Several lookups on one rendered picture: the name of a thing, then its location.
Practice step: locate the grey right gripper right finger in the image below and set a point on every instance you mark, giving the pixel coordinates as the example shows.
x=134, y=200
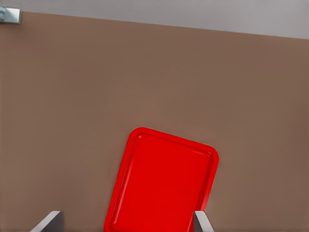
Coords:
x=201, y=222

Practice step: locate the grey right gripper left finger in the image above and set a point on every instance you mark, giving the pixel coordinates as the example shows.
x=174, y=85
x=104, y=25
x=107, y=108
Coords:
x=51, y=222

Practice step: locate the red rectangular tray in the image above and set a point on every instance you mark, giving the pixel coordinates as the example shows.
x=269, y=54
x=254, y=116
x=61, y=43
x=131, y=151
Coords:
x=161, y=181

